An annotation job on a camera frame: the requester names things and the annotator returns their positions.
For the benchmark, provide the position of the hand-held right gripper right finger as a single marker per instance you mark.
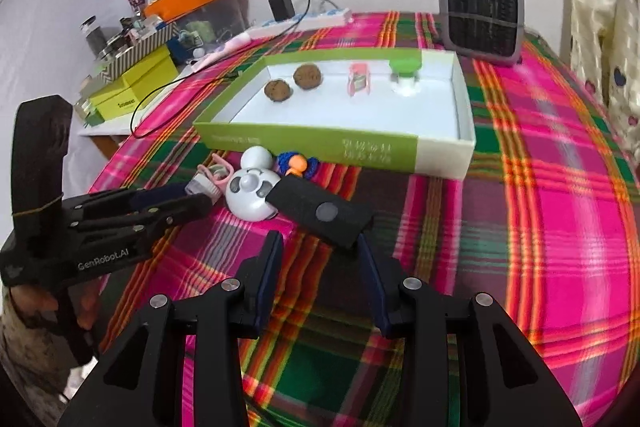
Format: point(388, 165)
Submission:
point(377, 287)

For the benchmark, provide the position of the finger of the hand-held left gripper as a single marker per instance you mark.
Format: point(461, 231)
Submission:
point(190, 206)
point(160, 196)

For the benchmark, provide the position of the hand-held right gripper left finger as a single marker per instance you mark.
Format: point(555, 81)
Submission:
point(267, 282)

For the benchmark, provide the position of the white round jar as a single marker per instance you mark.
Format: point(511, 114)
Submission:
point(205, 187)

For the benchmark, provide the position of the pink clip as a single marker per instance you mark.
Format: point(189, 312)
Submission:
point(220, 167)
point(359, 79)

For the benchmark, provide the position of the white panda toy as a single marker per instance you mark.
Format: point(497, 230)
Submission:
point(250, 202)

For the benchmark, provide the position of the white mushroom-shaped knob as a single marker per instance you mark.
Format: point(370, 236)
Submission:
point(257, 158)

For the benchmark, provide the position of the black bike light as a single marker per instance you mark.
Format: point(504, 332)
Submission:
point(310, 207)

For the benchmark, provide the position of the blue orange knitted toy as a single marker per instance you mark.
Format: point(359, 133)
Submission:
point(287, 159)

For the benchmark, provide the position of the green and white cardboard box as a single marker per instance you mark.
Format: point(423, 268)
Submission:
point(300, 147)

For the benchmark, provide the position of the brown walnut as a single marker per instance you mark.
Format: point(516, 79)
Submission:
point(278, 91)
point(307, 77)

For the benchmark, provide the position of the green top white stand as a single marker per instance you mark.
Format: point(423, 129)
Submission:
point(405, 69)

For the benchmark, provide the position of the person's left hand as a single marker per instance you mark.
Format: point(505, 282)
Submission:
point(89, 307)

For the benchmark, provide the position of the white side table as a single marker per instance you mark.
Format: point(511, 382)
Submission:
point(100, 132)

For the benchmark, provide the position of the yellow-green box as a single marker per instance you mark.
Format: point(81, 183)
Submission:
point(150, 69)
point(130, 102)

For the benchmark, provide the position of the grey striped box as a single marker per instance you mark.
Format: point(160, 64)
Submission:
point(140, 49)

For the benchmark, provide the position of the glass jar dark lid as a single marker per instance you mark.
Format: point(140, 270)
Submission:
point(94, 37)

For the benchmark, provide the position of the black charger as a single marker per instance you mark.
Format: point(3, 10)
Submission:
point(281, 7)

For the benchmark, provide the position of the white power strip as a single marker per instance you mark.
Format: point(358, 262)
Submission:
point(320, 18)

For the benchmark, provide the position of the grey space heater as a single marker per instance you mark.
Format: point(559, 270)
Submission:
point(480, 22)

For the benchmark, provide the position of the heart print curtain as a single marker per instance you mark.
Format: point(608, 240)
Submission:
point(605, 32)

